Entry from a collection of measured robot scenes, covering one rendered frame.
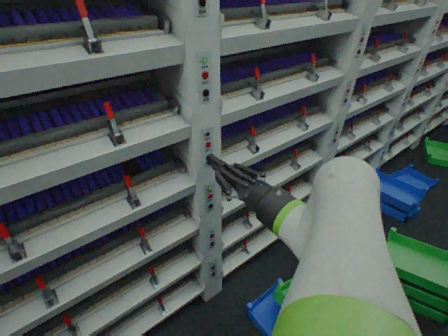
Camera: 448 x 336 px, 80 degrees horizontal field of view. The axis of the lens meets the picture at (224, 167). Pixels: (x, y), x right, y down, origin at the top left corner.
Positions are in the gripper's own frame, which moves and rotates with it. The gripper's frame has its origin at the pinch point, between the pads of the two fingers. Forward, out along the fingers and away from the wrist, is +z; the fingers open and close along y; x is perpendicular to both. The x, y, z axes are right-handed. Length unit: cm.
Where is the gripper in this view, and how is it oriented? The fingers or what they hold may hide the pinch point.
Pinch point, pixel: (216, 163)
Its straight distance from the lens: 75.6
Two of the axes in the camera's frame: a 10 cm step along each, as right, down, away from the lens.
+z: -6.1, -4.6, 6.4
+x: 0.0, -8.1, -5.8
